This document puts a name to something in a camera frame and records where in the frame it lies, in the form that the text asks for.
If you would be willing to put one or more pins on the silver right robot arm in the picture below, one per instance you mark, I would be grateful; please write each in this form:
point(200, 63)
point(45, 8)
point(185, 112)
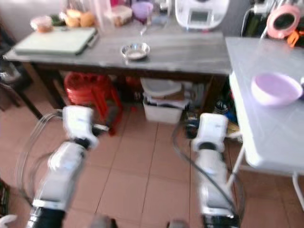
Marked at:
point(213, 190)

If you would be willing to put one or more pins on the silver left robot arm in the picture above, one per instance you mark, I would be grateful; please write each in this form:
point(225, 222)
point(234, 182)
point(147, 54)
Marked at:
point(61, 180)

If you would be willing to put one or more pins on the white plastic storage box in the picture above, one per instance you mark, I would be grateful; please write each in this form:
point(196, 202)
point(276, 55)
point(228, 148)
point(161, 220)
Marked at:
point(164, 113)

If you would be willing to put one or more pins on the white folding table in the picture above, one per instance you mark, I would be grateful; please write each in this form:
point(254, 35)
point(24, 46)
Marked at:
point(266, 128)

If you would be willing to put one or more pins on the grey top wooden table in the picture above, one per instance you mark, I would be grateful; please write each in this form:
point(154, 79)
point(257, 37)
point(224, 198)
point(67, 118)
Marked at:
point(185, 52)

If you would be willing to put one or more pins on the purple plastic bowl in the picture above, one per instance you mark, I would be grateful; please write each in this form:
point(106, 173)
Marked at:
point(275, 90)

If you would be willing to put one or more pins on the small steel bowl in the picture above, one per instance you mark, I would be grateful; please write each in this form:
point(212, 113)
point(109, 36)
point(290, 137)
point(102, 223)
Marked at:
point(135, 52)

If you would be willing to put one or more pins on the red plastic stool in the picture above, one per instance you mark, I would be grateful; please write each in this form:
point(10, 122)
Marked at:
point(90, 90)

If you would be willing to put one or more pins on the white kitchen appliance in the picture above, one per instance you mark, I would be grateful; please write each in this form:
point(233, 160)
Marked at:
point(202, 14)

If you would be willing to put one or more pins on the dark wooden chair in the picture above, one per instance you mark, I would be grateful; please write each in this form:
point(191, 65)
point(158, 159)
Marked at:
point(12, 76)

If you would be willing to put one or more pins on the black crate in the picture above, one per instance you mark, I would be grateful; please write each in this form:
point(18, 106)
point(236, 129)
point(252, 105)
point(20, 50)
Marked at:
point(4, 199)

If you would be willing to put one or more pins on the purple cup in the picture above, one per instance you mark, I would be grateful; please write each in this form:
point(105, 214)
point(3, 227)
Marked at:
point(142, 10)

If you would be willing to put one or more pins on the pink round container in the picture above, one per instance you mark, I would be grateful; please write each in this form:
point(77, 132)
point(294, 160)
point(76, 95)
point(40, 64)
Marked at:
point(273, 26)

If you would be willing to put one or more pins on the clear food container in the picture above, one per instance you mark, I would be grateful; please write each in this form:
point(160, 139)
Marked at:
point(122, 15)

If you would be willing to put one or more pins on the white object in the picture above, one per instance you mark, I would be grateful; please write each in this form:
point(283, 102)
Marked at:
point(7, 222)

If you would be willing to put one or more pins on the orange plastic item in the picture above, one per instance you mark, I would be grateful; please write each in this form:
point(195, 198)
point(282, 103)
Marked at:
point(295, 38)

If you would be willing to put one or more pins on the clear plastic pitcher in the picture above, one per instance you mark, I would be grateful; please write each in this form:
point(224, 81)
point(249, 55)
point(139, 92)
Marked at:
point(102, 14)

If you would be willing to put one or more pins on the brown bread buns bag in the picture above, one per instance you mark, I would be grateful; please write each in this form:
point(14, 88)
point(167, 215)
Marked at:
point(80, 19)

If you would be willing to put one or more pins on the pale green cutting board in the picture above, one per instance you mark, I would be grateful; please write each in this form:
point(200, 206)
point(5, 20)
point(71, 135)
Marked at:
point(54, 41)

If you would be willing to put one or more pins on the small pink lidded bowl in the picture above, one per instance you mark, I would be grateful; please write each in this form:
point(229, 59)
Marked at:
point(41, 23)

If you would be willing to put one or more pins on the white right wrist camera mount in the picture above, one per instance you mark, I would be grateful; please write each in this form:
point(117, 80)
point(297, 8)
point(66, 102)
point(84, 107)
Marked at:
point(211, 129)

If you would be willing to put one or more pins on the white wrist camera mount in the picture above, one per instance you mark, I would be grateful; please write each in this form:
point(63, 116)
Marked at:
point(77, 121)
point(211, 129)

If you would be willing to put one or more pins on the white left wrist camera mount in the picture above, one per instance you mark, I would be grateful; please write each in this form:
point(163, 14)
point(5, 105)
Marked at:
point(77, 121)

